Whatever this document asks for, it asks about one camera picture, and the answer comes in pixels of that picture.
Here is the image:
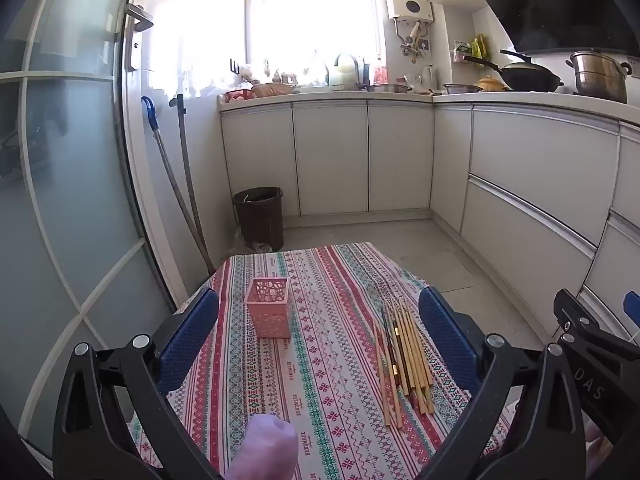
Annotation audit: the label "metal door handle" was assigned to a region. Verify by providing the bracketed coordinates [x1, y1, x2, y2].
[124, 3, 154, 73]

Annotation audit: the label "stainless steel stock pot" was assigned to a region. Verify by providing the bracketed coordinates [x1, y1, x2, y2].
[566, 50, 633, 104]

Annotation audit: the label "black range hood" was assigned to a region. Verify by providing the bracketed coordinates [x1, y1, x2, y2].
[457, 0, 640, 56]

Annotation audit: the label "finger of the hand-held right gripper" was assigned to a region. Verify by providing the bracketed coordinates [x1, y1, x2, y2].
[552, 289, 640, 453]
[623, 292, 640, 332]

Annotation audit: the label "black wok with lid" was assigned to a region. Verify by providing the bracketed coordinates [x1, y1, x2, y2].
[462, 50, 565, 93]

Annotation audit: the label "woven basket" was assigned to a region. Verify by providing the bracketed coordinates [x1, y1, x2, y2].
[250, 82, 297, 99]

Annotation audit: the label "patterned striped tablecloth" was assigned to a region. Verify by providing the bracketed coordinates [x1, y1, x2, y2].
[127, 241, 516, 480]

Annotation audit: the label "water heater pipes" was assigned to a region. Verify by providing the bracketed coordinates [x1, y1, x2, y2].
[395, 17, 431, 64]

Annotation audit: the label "pink plastic lattice basket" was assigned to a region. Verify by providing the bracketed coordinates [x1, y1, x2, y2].
[244, 276, 294, 340]

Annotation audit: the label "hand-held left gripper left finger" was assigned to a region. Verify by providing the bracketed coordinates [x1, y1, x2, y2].
[52, 287, 226, 480]

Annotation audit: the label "clear plastic bag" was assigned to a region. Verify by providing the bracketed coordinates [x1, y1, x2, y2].
[227, 225, 274, 257]

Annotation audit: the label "bright kitchen window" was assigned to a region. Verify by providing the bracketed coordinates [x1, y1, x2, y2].
[245, 0, 386, 88]

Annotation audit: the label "white base cabinet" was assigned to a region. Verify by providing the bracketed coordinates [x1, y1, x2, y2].
[430, 102, 640, 401]
[220, 99, 435, 218]

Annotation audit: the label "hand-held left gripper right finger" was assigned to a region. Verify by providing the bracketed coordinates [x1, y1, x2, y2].
[417, 287, 588, 480]

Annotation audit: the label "white plastic jug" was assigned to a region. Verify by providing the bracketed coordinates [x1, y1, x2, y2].
[327, 55, 362, 88]

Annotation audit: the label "wall rack with packets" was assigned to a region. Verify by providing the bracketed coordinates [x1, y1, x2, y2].
[452, 35, 488, 64]

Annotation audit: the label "person's right hand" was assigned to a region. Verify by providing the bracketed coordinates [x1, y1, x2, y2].
[584, 420, 614, 479]

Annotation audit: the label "dark brown trash bin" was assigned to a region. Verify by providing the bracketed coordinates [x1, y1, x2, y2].
[232, 186, 285, 253]

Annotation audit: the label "blue-handled mop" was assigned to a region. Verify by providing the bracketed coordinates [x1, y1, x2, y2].
[141, 96, 213, 276]

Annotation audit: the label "person's left hand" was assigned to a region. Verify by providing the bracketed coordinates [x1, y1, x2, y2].
[222, 415, 300, 480]

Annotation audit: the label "chrome kitchen faucet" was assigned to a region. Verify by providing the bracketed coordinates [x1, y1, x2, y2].
[334, 52, 362, 86]

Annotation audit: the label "yellow clay pot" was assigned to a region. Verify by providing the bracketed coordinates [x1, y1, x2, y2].
[474, 75, 511, 92]

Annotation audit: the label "frosted glass sliding door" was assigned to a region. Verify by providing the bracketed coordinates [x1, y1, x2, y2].
[0, 0, 176, 461]

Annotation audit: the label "pile of wooden chopsticks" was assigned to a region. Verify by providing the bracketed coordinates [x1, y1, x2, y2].
[372, 299, 436, 429]

